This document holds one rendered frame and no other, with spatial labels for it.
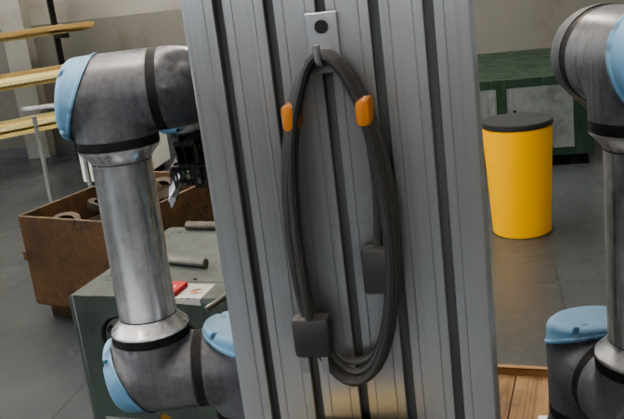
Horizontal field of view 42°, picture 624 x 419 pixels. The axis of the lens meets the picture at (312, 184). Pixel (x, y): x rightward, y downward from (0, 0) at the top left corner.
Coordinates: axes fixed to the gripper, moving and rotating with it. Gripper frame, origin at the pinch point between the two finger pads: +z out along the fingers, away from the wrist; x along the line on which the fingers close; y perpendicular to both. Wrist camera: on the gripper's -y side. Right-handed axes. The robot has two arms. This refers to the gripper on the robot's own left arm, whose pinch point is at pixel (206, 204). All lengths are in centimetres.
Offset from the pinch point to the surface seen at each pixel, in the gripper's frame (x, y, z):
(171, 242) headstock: -16.9, -17.6, 21.8
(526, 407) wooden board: 68, 14, 49
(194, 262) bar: -5.4, 0.9, 14.8
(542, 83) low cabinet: 150, -494, 202
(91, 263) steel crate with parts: -140, -209, 164
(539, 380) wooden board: 72, 3, 52
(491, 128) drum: 92, -327, 156
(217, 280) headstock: 1.9, 9.1, 13.9
